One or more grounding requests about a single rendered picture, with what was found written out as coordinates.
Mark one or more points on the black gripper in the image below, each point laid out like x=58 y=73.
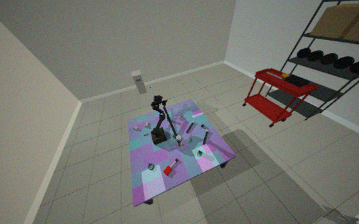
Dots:
x=158 y=100

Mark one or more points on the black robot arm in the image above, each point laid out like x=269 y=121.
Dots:
x=161 y=118

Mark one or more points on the beige cylindrical post with cap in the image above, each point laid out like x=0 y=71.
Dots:
x=178 y=137

